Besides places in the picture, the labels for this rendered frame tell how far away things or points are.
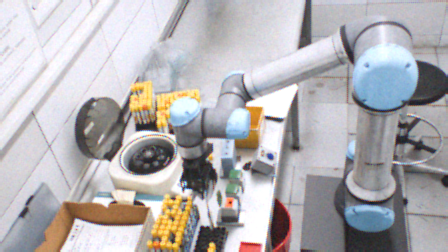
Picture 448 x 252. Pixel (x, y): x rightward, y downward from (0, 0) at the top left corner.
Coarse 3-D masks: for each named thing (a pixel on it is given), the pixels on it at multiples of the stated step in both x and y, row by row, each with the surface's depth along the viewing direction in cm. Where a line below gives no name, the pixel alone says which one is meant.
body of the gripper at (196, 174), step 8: (184, 160) 127; (192, 160) 130; (200, 160) 127; (184, 168) 127; (192, 168) 126; (200, 168) 132; (208, 168) 132; (184, 176) 132; (192, 176) 129; (200, 176) 130; (208, 176) 132; (184, 184) 134; (192, 184) 132; (200, 184) 130; (208, 184) 132; (200, 192) 132; (208, 192) 132
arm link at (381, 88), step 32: (384, 32) 100; (384, 64) 94; (352, 96) 106; (384, 96) 98; (384, 128) 107; (384, 160) 113; (352, 192) 122; (384, 192) 120; (352, 224) 127; (384, 224) 124
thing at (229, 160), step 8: (224, 144) 171; (232, 144) 171; (224, 152) 168; (232, 152) 168; (224, 160) 167; (232, 160) 167; (240, 160) 177; (224, 168) 169; (232, 168) 169; (224, 176) 172
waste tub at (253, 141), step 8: (256, 112) 187; (256, 120) 189; (264, 120) 187; (256, 128) 189; (264, 128) 188; (248, 136) 178; (256, 136) 177; (240, 144) 182; (248, 144) 181; (256, 144) 180
